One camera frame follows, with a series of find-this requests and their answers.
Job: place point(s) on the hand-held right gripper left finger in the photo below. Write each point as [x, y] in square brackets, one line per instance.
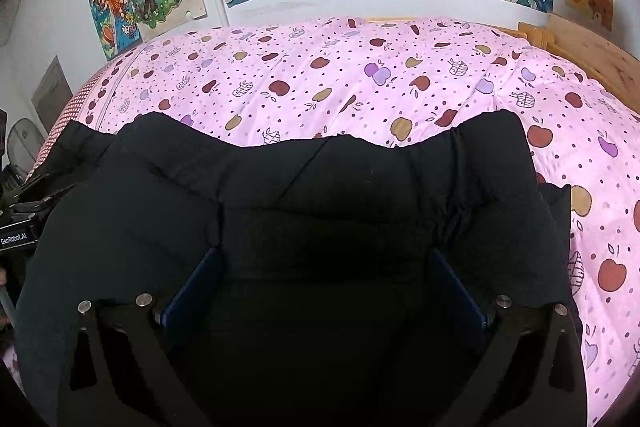
[192, 292]

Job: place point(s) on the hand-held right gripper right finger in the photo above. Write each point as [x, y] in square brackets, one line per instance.
[457, 294]

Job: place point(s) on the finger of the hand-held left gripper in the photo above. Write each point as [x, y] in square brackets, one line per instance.
[45, 185]
[40, 203]

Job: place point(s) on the dark padded jacket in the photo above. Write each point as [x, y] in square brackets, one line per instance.
[320, 187]

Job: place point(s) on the round mesh fan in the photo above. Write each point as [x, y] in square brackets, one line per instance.
[25, 147]

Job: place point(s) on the red white checked bed sheet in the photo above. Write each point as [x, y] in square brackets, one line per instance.
[65, 107]

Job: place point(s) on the blue cartoon children poster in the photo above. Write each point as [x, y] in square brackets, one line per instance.
[105, 7]

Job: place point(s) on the wooden bed headboard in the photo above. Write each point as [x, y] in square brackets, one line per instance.
[590, 52]

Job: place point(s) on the grey wall panel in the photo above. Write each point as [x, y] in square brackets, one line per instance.
[52, 94]

